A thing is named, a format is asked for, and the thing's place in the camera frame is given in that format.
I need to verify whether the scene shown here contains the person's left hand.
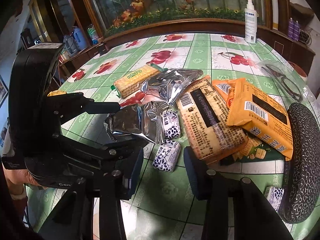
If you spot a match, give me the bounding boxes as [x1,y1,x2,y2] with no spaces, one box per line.
[3,165,47,200]

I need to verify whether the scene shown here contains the large orange snack pack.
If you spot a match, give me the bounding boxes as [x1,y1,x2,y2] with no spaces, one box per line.
[226,79,293,161]

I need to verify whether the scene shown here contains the wooden cabinet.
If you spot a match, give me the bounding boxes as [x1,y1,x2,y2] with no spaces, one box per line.
[59,42,109,80]

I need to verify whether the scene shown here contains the green cracker box pack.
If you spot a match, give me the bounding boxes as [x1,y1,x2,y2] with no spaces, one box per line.
[219,136,285,166]

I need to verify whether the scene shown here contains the glasses in clear bag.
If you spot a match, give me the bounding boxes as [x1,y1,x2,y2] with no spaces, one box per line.
[257,60,316,103]

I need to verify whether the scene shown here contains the silver foil snack bag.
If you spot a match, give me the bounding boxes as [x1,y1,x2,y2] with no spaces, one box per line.
[104,101,169,144]

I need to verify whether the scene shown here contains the green fruit pattern tablecloth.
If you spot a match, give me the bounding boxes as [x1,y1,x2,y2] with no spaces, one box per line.
[27,33,319,239]

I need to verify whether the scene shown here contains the beige cracker pack barcode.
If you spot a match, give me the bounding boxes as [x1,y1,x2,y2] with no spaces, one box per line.
[176,76,248,164]

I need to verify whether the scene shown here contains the white spray bottle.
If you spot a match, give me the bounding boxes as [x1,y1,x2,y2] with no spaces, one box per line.
[245,0,258,44]

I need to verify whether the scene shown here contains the black patterned glasses case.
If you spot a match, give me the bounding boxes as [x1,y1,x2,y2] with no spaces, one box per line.
[278,102,319,224]

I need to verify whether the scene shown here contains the grey kettle jug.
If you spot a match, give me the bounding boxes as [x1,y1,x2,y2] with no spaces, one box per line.
[63,35,79,57]

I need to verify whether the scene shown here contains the small orange snack packet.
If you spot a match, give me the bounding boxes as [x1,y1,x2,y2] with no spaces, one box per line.
[212,80,236,109]

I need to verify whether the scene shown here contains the blue thermos jug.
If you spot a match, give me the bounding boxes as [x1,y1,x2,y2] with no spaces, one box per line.
[72,26,88,50]

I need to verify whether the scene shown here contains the green yellow cracker pack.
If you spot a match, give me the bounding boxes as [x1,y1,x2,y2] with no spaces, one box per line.
[111,63,164,99]

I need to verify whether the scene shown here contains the blue white candy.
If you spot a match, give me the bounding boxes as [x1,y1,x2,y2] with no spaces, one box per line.
[264,186,285,212]
[152,140,181,172]
[162,111,181,139]

